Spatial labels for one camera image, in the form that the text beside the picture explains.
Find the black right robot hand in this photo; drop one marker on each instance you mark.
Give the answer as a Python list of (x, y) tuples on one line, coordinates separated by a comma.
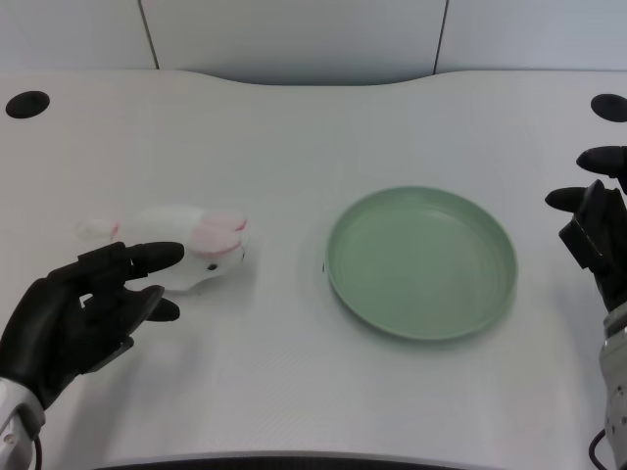
[(595, 225)]

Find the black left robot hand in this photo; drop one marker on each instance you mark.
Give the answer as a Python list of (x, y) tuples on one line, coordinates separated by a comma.
[(59, 318)]

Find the white rabbit doll pink ears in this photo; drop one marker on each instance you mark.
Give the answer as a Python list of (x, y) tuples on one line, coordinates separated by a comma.
[(196, 245)]

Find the green round plate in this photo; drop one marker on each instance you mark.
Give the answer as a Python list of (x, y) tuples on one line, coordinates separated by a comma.
[(421, 262)]

